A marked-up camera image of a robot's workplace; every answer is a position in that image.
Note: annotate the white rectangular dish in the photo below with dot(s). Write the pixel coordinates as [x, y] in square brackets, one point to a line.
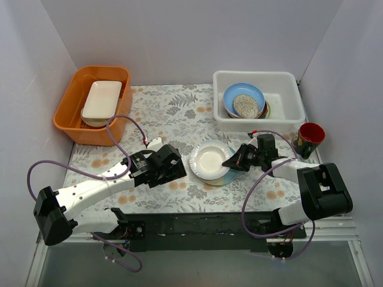
[102, 100]

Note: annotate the light blue plate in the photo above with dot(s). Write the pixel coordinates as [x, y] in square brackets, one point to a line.
[242, 88]

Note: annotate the aluminium frame rail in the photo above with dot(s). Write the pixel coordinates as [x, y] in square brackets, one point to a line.
[341, 228]

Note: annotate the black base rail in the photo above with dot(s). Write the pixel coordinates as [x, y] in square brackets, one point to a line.
[194, 231]

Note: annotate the clear white plastic bin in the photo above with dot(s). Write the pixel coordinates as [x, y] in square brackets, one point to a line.
[280, 90]

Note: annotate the cream and green plate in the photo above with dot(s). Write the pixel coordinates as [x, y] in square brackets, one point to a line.
[268, 112]

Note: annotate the orange plastic bin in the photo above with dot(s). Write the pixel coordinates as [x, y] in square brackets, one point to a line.
[68, 118]

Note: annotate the red and black mug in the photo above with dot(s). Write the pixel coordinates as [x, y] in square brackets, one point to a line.
[306, 140]

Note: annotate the floral patterned table mat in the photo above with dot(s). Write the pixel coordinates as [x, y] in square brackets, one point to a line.
[183, 117]

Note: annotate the white fluted plate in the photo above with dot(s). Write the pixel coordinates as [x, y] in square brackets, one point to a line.
[195, 154]

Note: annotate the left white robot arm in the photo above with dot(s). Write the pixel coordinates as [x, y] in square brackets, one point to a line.
[58, 213]

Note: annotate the pink plate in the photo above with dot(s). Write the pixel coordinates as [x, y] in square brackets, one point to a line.
[232, 115]

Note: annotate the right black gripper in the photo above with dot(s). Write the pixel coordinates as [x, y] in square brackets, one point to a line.
[245, 157]

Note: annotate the cream and blue plate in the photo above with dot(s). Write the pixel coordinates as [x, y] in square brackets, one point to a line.
[224, 180]

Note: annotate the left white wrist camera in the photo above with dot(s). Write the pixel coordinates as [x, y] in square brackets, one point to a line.
[155, 144]

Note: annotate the red brown round plate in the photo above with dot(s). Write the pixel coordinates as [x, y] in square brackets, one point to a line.
[264, 112]

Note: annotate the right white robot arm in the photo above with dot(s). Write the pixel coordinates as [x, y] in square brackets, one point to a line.
[323, 192]

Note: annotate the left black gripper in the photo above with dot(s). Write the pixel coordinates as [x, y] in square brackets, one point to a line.
[172, 163]

